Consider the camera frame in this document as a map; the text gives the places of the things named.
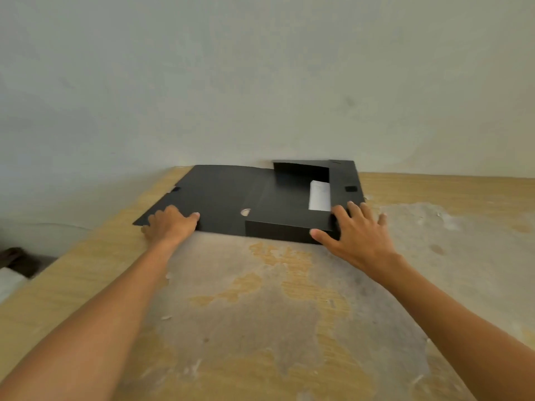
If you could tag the person's right hand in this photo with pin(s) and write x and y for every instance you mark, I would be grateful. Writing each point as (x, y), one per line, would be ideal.
(362, 242)

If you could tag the person's left hand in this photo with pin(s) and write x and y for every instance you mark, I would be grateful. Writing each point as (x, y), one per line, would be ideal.
(168, 227)

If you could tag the person's right little finger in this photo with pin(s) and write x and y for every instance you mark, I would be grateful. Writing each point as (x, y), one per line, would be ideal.
(382, 220)

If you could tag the person's right thumb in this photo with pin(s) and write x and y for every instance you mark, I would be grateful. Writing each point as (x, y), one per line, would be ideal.
(324, 238)

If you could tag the person's right middle finger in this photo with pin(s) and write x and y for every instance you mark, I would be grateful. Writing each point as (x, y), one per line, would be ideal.
(356, 213)

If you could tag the person's left thumb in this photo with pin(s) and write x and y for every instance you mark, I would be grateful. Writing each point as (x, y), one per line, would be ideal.
(192, 217)

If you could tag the black file box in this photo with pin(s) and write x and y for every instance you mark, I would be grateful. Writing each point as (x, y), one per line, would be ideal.
(255, 200)

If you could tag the person's right forearm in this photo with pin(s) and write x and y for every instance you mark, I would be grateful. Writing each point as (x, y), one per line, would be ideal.
(457, 334)

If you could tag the person's left forearm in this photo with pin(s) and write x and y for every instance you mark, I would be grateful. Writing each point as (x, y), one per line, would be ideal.
(87, 325)

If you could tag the white paper label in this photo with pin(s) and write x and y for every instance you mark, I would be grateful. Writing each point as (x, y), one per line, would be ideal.
(319, 195)

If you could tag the dark object beside table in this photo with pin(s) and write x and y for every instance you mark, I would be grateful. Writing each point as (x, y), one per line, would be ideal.
(19, 259)

